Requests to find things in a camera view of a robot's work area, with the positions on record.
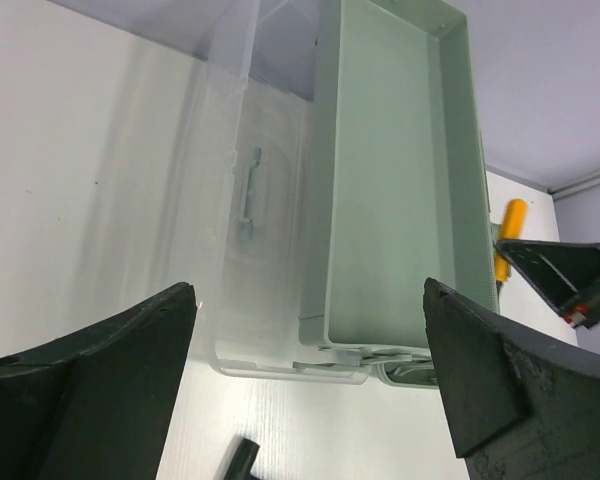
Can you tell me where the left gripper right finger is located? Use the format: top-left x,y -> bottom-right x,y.
423,278 -> 600,479

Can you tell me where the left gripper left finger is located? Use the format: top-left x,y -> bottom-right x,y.
0,282 -> 196,479

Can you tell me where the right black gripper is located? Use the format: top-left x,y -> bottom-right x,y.
497,240 -> 600,329

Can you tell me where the green clear-lid tool box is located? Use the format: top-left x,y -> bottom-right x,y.
168,1 -> 497,388

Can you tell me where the black mallet hammer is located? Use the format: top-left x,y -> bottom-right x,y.
223,437 -> 260,480

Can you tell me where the orange handle screwdriver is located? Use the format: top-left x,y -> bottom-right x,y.
494,198 -> 528,294

